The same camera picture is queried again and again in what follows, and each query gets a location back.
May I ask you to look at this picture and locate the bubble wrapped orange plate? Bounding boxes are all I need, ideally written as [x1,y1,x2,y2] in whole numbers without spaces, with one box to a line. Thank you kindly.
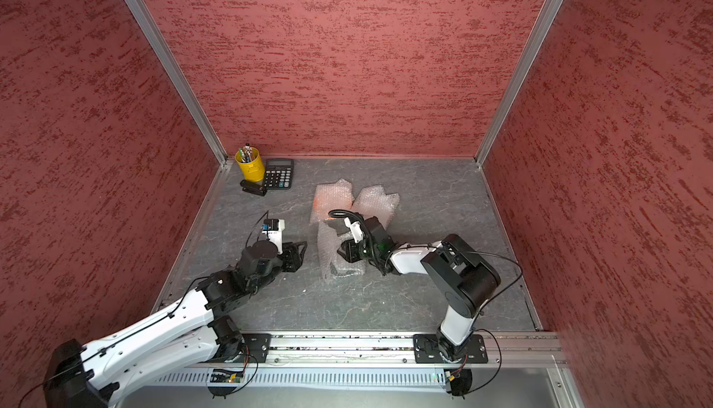
[310,179,354,223]

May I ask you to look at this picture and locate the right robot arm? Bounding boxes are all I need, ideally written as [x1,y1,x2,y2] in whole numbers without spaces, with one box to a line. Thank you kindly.
[329,209,501,363]

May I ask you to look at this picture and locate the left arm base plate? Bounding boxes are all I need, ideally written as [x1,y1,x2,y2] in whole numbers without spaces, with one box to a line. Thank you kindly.
[219,333,272,363]

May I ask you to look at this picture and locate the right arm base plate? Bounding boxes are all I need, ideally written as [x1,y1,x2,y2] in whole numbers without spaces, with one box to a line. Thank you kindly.
[413,334,488,365]

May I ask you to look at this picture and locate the aluminium front rail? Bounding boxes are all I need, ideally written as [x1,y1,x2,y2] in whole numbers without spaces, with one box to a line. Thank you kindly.
[211,329,566,368]

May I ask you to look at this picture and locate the pens in cup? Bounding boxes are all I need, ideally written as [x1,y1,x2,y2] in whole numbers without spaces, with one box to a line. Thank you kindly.
[236,144,259,164]

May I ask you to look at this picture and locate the clear bubble wrap sheet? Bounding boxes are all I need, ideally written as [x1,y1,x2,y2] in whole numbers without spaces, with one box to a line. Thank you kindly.
[317,222,367,282]

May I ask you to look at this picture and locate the perforated cable duct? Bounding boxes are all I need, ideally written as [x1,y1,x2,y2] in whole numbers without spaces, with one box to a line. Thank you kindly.
[150,367,447,392]

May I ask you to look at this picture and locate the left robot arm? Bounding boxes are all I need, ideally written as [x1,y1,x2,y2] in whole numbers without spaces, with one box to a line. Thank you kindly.
[42,240,307,407]

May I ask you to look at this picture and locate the black calculator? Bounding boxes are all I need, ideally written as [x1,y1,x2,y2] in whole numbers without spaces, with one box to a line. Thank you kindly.
[264,159,294,191]

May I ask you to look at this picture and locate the black stapler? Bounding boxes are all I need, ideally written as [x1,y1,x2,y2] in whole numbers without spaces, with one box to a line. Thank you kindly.
[240,180,267,196]

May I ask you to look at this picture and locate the yellow pen cup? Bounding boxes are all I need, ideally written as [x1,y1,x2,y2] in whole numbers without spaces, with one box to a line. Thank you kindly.
[236,148,266,183]

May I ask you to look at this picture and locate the bubble wrapped pink plate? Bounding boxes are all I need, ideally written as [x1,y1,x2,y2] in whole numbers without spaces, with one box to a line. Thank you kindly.
[352,185,400,228]

